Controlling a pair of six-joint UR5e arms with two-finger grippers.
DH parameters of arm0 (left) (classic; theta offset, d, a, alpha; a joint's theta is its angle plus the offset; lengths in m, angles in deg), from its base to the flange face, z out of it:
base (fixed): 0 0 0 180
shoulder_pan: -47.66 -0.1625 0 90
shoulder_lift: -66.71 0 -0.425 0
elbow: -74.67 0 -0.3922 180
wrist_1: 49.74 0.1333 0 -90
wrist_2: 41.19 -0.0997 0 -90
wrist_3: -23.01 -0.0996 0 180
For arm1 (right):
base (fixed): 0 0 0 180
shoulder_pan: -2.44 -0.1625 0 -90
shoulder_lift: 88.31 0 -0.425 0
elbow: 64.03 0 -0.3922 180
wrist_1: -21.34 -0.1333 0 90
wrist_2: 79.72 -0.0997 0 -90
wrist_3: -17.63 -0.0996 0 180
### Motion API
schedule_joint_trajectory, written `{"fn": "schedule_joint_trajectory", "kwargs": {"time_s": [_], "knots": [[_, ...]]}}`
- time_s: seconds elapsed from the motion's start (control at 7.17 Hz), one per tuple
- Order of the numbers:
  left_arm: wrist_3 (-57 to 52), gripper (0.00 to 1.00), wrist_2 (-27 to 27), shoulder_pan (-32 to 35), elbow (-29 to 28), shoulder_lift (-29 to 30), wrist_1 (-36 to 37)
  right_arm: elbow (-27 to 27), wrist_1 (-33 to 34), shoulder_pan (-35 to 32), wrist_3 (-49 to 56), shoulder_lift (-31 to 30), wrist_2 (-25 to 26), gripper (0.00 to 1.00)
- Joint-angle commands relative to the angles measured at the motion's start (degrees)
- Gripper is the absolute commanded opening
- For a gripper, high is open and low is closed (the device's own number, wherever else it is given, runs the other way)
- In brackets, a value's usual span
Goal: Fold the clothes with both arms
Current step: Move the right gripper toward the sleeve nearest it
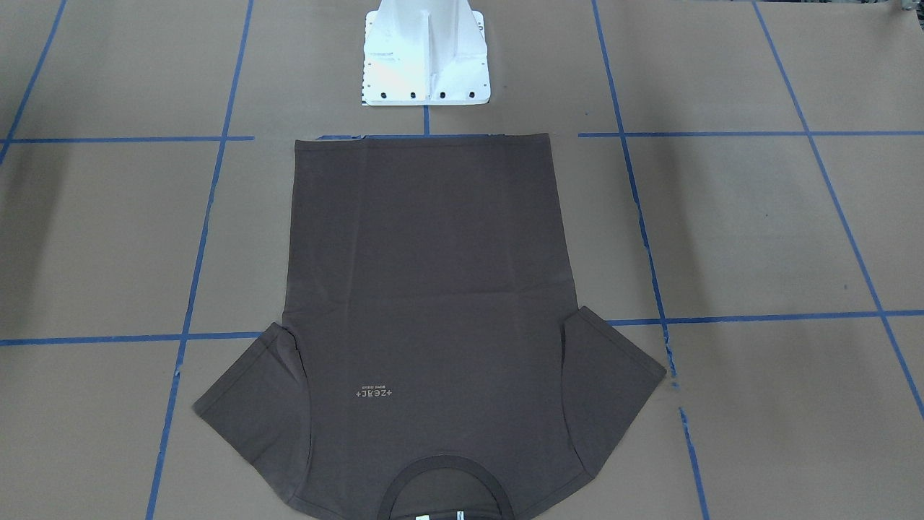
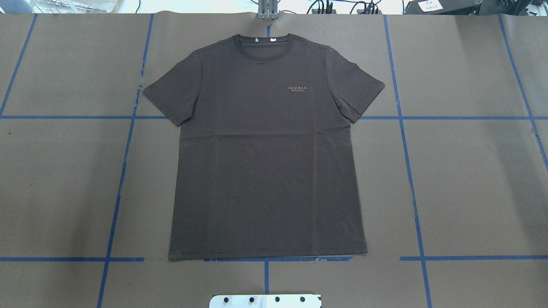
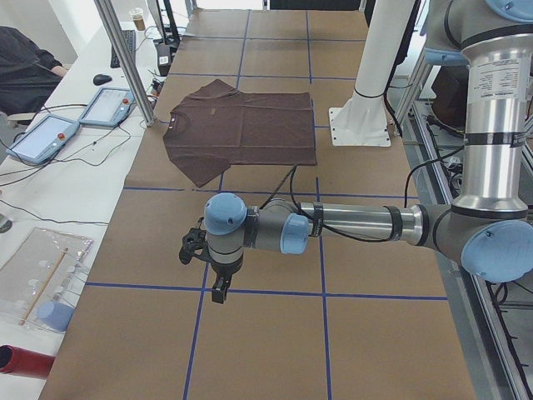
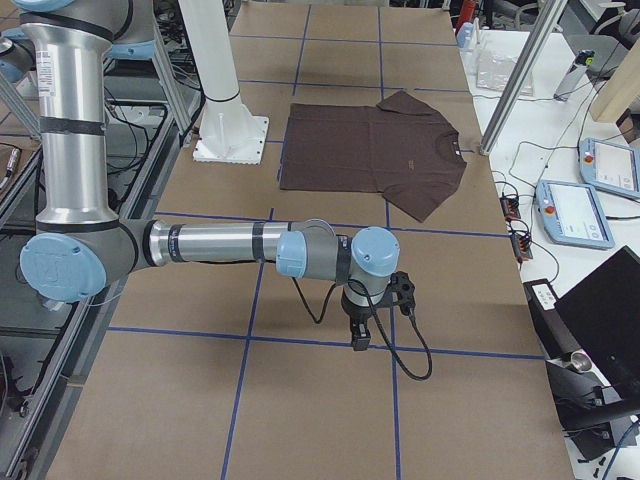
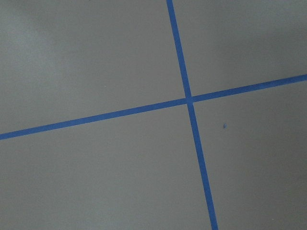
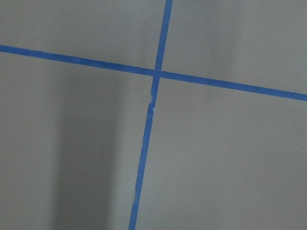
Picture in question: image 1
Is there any brown t-shirt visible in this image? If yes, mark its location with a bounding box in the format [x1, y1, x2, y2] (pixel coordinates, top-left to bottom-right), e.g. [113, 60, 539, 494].
[193, 133, 666, 519]

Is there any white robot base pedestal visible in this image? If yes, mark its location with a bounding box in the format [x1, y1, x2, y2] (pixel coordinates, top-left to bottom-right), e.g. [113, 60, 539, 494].
[361, 1, 492, 106]

